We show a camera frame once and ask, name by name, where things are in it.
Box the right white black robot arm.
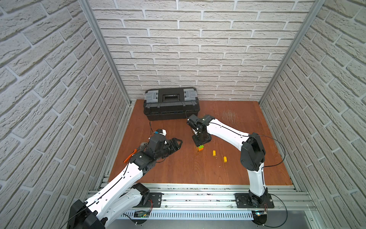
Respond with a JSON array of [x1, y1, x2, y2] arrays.
[[187, 114, 268, 208]]

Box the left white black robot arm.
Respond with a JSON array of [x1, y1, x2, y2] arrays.
[[61, 129, 183, 229]]

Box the black plastic toolbox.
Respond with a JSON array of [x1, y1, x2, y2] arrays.
[[144, 87, 200, 121]]

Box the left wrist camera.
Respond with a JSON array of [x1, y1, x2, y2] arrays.
[[154, 129, 166, 136]]

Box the orange handled pliers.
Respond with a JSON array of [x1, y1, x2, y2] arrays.
[[124, 142, 147, 163]]

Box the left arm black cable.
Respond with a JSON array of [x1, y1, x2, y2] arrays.
[[59, 121, 161, 229]]

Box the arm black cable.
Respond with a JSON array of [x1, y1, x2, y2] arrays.
[[184, 111, 288, 229], [59, 121, 161, 229]]

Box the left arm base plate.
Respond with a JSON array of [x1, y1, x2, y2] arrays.
[[139, 192, 163, 208]]

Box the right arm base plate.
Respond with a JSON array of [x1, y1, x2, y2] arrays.
[[234, 193, 275, 209]]

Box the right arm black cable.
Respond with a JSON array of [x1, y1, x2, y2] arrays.
[[184, 111, 288, 229]]

